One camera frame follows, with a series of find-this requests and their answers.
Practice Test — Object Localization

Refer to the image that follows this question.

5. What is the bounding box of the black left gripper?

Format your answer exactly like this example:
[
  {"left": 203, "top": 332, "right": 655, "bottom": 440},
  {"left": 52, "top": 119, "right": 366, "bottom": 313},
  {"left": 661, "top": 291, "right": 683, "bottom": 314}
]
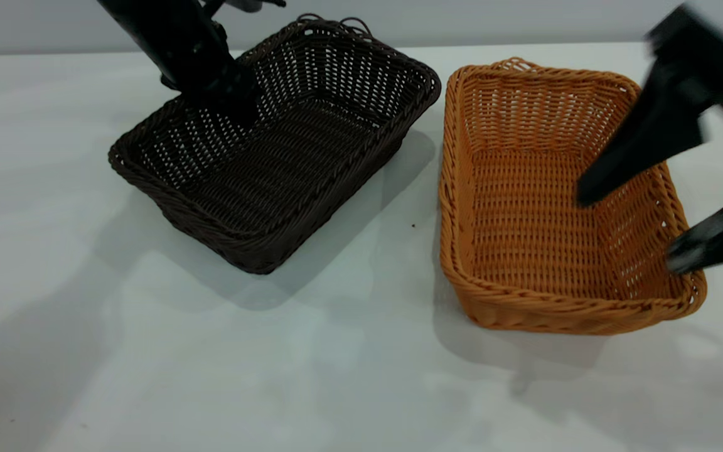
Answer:
[{"left": 97, "top": 0, "right": 260, "bottom": 124}]

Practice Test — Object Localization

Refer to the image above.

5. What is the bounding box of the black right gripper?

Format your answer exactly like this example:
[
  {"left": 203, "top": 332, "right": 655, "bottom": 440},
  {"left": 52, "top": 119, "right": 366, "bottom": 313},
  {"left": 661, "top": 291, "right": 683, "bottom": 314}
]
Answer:
[{"left": 576, "top": 2, "right": 723, "bottom": 275}]

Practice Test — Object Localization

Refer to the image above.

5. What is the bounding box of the black woven basket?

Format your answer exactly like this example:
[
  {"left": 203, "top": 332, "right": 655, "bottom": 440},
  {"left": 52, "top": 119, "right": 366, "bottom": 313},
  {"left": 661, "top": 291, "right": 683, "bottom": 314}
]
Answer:
[{"left": 109, "top": 14, "right": 442, "bottom": 276}]

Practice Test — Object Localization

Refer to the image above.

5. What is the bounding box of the orange woven basket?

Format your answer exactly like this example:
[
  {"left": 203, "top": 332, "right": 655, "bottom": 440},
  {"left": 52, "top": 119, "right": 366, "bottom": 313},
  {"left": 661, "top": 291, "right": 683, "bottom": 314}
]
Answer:
[{"left": 438, "top": 58, "right": 707, "bottom": 336}]

